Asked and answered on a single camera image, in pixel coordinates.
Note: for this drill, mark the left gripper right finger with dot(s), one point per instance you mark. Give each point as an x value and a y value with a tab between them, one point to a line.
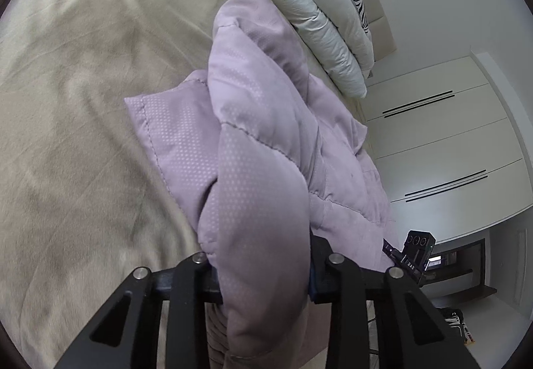
412	333

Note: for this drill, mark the sneakers on floor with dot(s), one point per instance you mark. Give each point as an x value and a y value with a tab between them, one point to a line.
455	319

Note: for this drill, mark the beige bed sheet mattress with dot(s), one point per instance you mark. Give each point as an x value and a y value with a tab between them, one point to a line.
80	203

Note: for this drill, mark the dark tv cabinet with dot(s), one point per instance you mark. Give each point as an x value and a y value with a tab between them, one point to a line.
458	276

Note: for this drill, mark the lilac quilted puffer jacket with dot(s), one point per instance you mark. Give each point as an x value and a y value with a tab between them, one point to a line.
260	155

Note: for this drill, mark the cream padded headboard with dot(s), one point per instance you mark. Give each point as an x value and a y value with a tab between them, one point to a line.
383	42

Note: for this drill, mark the white wardrobe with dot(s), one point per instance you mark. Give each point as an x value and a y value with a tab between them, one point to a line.
449	157

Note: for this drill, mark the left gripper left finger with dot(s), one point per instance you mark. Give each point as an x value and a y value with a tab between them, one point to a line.
124	332

